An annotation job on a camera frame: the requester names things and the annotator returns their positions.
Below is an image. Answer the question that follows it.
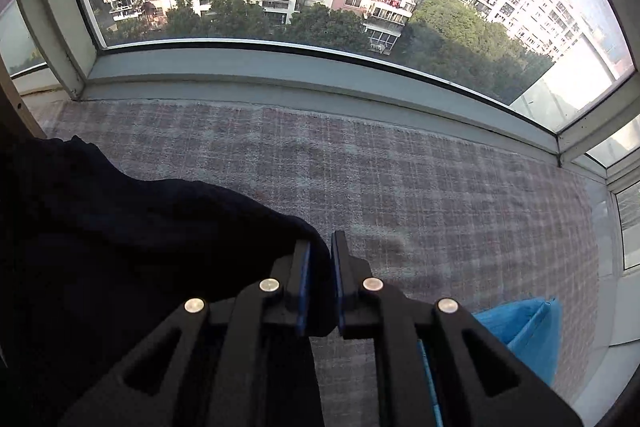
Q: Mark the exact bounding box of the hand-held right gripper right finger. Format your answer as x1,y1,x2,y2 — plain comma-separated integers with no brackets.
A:
331,231,585,427

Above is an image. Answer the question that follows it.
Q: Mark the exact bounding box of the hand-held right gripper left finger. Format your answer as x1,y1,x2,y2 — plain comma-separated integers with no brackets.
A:
56,239,321,427

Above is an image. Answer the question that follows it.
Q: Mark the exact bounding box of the navy blue shirt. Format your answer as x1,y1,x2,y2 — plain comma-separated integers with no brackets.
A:
0,135,337,427

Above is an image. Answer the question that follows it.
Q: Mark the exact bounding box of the pink plaid blanket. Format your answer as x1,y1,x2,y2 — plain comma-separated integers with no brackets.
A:
27,99,601,427

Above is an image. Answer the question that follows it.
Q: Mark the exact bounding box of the light blue folded garment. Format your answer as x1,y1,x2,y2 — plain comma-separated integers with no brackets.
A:
420,297,563,427

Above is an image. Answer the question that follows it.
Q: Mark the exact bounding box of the wooden panel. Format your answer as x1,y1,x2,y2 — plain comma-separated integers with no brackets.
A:
0,62,48,142

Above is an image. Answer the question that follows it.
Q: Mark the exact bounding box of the white window frame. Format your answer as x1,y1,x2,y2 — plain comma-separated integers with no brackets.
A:
0,0,640,278

